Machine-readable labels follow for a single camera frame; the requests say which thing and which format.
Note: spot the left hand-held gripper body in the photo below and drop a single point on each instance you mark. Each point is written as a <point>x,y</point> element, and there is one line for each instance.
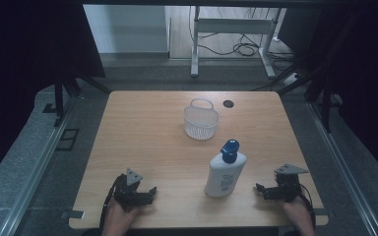
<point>128,188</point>

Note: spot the black curtain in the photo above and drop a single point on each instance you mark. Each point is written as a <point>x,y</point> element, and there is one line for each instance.
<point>364,65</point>
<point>29,65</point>

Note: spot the person's left hand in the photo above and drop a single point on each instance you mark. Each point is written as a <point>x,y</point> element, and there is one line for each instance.
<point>118,218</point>

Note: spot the person's right hand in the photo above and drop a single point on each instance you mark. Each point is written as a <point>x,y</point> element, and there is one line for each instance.
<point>298,216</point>

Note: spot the white plastic mesh basket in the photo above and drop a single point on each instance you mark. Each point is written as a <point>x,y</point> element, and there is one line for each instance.
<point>201,123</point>

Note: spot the aluminium floor rail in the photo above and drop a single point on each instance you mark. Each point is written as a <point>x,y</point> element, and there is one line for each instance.
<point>29,183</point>
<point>344,170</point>

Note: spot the white metal desk frame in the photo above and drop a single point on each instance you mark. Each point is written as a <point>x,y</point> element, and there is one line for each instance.
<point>233,25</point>

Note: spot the white power strip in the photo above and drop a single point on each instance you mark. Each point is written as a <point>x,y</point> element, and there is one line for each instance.
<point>291,79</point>

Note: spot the black tripod stand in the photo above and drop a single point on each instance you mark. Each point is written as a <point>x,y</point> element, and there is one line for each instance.
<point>325,105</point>
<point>59,98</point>

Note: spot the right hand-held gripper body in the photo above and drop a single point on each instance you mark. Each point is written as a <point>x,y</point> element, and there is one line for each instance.
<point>288,183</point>

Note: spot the white blue-pump lotion bottle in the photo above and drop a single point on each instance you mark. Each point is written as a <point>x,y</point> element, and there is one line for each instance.
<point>224,173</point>

